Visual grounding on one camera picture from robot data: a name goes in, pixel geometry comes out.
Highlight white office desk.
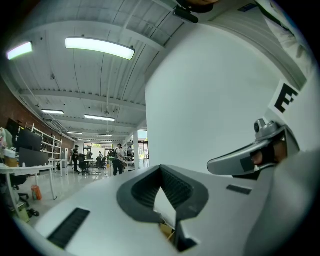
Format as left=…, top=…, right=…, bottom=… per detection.
left=0, top=163, right=59, bottom=219

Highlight black office chair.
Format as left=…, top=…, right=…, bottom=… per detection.
left=77, top=153, right=91, bottom=176
left=9, top=174, right=31, bottom=208
left=95, top=156, right=107, bottom=171

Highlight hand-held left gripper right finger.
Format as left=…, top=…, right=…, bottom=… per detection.
left=159, top=164, right=276, bottom=256

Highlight black head camera mount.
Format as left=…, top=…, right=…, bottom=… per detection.
left=173, top=0, right=216, bottom=24

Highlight white storage rack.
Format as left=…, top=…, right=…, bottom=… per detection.
left=24, top=123, right=64, bottom=171

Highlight black computer monitor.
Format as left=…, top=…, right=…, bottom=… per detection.
left=14, top=127, right=44, bottom=152
left=18, top=147, right=50, bottom=168

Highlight person's right hand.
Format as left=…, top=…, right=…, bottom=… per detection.
left=251, top=141, right=286, bottom=166

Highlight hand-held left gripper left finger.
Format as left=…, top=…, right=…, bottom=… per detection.
left=34, top=164, right=176, bottom=256

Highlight white shelf unit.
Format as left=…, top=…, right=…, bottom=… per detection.
left=123, top=140, right=136, bottom=172

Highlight white support pillar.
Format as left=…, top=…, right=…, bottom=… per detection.
left=132, top=129, right=141, bottom=171

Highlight long ceiling light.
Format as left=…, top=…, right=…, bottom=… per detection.
left=65, top=37, right=136, bottom=61
left=6, top=41, right=34, bottom=61
left=40, top=108, right=65, bottom=116
left=84, top=114, right=116, bottom=123

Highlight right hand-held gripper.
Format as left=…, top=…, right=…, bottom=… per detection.
left=206, top=79, right=301, bottom=181

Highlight orange bottle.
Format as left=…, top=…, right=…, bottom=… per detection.
left=30, top=184, right=43, bottom=201

